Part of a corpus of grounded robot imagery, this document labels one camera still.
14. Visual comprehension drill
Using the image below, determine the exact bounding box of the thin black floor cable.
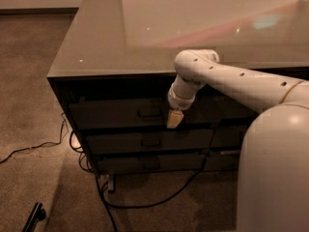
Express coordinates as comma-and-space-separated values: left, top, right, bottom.
0, 113, 67, 165

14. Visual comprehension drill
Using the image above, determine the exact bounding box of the grey drawer cabinet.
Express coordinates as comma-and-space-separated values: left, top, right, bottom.
47, 0, 309, 174

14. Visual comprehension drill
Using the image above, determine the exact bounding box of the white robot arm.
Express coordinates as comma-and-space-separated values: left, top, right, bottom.
167, 49, 309, 232

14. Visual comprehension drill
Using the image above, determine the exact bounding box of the black object on floor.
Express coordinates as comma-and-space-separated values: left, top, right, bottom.
22, 202, 46, 232

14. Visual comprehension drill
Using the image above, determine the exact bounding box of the metal cabinet leg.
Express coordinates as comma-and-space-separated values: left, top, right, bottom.
107, 175, 116, 193

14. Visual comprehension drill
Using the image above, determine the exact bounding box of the thick black floor cable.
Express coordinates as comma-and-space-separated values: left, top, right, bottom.
69, 130, 207, 232

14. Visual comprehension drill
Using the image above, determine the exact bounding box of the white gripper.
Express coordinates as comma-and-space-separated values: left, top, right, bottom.
167, 87, 195, 129

